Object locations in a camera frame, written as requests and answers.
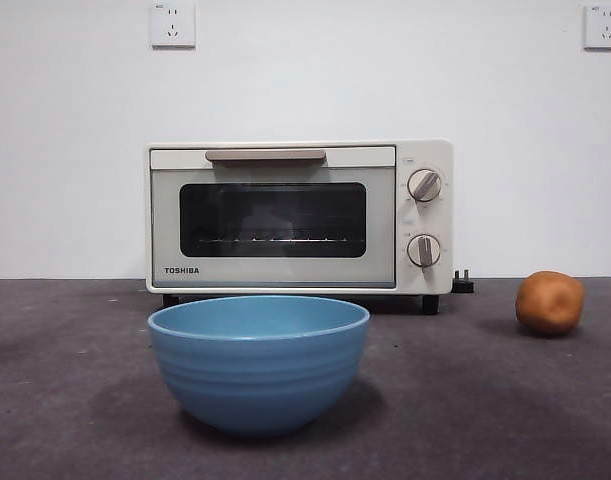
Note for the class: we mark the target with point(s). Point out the blue ribbed bowl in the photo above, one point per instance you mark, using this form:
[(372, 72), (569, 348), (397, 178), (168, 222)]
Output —
[(260, 375)]

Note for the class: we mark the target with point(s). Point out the brown potato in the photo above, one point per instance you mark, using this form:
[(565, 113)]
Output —
[(550, 305)]

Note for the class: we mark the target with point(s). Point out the beige oven timer knob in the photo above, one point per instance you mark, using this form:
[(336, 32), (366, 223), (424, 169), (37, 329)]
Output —
[(424, 250)]

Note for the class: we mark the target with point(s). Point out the beige oven temperature knob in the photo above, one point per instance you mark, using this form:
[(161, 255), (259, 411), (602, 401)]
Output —
[(424, 185)]

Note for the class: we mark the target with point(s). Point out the cream Toshiba toaster oven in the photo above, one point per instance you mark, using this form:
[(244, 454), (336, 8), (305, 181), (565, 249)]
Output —
[(430, 285)]

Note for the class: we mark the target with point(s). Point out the black power plug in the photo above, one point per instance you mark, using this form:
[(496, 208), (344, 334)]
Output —
[(462, 284)]

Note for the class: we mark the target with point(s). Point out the white wall socket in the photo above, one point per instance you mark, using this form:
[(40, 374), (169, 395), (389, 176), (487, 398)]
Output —
[(173, 25), (605, 27)]

